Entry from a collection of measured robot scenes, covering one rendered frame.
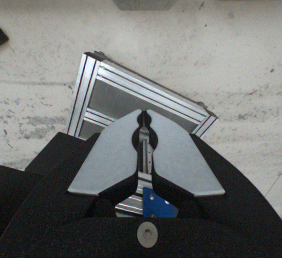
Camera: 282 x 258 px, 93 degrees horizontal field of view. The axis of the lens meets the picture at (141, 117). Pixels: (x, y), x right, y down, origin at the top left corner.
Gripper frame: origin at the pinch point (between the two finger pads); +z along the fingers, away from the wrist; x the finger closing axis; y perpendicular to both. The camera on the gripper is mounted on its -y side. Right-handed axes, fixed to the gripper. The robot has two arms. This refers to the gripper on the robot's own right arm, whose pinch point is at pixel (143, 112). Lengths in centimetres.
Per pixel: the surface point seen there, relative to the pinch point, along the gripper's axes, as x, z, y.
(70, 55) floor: -46, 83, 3
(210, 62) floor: 44, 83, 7
